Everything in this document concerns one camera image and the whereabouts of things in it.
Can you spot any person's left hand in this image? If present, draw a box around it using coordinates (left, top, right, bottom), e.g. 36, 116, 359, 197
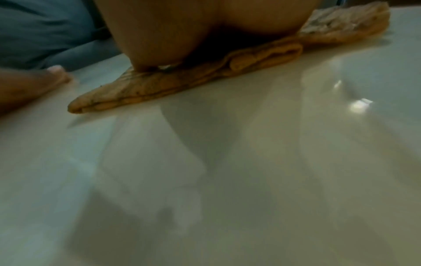
0, 65, 74, 117

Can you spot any orange patterned cloth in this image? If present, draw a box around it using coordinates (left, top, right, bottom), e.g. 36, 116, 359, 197
67, 4, 392, 114

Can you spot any person's right hand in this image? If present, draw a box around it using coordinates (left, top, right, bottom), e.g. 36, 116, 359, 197
93, 0, 322, 73

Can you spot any blue-grey garment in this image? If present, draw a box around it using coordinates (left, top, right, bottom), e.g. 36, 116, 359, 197
0, 0, 125, 72

